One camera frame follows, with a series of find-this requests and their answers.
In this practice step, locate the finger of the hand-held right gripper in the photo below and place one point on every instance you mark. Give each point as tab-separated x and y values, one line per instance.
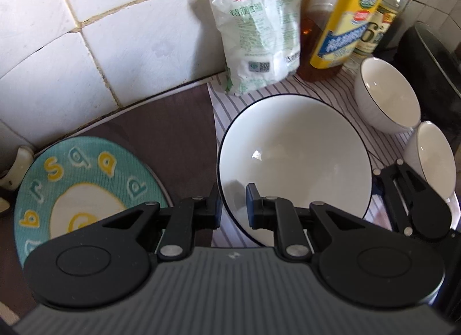
396	191

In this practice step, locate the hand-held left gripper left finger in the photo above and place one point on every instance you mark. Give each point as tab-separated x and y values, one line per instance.
216	210

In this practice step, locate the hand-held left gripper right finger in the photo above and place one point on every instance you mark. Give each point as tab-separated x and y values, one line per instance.
252	209

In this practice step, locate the white ribbed bowl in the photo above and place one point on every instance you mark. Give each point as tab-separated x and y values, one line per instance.
432	154
389	97
288	140

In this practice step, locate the teal fried egg plate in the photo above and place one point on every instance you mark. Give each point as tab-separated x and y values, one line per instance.
90	162

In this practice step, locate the striped patterned table mat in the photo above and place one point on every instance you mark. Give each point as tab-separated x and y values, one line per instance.
162	133

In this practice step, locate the black wok with glass lid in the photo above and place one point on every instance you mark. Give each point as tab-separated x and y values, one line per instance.
432	68

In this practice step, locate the yellow label cooking wine bottle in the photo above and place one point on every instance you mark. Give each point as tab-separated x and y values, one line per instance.
342	32

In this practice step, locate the white salt bag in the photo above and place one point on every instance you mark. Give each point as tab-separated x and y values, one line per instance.
252	32

